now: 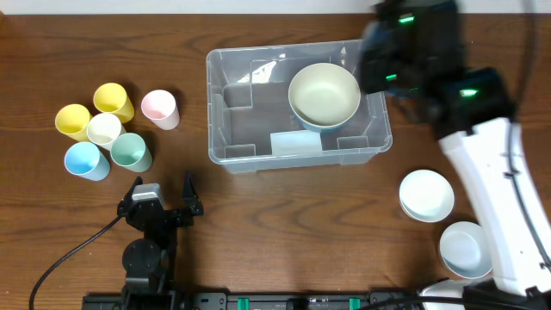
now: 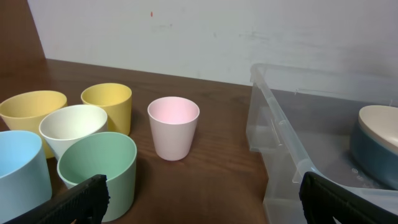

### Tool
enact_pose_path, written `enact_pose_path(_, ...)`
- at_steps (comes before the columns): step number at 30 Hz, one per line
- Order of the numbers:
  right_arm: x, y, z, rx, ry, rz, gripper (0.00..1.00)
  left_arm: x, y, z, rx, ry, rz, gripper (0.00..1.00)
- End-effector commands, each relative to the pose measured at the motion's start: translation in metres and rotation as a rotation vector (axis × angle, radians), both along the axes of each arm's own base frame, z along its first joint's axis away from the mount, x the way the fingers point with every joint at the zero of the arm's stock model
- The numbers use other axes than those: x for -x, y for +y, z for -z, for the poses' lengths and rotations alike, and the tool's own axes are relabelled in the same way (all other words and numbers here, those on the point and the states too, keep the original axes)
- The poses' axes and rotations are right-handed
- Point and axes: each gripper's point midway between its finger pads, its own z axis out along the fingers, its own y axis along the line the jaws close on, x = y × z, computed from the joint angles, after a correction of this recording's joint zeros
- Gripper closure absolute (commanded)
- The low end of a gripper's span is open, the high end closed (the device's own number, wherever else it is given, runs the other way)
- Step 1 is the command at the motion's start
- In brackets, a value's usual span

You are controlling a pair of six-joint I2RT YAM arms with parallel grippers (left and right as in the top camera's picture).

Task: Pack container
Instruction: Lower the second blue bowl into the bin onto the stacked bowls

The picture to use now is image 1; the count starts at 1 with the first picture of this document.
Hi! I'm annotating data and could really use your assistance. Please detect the white small bowl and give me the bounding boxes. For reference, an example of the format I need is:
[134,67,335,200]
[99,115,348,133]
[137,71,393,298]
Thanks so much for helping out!
[399,170,455,223]

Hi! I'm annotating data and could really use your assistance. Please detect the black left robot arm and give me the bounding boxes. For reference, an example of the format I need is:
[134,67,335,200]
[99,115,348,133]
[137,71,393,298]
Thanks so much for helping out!
[117,172,204,294]

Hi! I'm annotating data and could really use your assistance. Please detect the light blue cup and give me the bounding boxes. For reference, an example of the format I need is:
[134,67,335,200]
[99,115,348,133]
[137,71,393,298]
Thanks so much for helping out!
[64,141,110,181]

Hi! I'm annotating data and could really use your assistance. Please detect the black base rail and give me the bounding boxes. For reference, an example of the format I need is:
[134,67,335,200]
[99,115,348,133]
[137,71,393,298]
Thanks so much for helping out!
[81,291,513,310]

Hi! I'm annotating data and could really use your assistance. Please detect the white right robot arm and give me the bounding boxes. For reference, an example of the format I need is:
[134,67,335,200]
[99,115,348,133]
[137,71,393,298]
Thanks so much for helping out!
[358,1,550,309]

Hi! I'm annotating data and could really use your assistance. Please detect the green cup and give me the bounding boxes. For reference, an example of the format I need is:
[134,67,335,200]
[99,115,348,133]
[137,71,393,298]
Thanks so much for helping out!
[110,133,152,173]

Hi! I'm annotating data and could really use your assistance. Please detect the yellow cup left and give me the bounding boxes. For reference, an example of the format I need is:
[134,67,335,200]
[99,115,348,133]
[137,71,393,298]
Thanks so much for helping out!
[55,104,92,141]

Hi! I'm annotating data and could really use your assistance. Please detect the yellow cup rear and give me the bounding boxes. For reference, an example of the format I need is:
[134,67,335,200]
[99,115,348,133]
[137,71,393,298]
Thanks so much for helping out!
[93,83,134,123]

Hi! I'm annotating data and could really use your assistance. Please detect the light grey small bowl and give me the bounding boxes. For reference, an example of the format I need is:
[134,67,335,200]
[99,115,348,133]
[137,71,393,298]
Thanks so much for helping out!
[439,221,492,279]

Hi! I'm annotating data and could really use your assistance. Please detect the cream cup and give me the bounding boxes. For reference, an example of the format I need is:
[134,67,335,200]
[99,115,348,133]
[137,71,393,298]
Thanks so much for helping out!
[87,113,127,151]

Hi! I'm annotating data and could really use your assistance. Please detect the blue bowl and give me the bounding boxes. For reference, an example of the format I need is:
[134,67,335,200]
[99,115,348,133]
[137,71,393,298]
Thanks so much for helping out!
[293,113,352,133]

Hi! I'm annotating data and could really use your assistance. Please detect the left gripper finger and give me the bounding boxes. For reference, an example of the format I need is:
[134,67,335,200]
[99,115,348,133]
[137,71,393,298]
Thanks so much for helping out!
[182,171,204,216]
[117,177,143,217]

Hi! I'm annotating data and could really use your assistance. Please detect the clear plastic storage bin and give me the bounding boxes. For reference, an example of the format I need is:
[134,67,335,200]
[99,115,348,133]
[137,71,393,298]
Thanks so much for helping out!
[206,40,393,173]

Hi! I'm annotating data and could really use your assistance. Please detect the pink cup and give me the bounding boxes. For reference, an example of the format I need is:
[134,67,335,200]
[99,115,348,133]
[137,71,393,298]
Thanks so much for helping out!
[141,90,180,130]

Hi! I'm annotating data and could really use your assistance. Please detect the beige bowl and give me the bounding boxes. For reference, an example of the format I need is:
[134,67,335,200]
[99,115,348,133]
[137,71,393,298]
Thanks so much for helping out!
[288,63,362,126]

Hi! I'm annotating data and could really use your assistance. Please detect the yellow cup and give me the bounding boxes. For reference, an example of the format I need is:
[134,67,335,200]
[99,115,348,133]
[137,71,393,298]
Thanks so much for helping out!
[93,83,134,123]
[55,104,92,141]

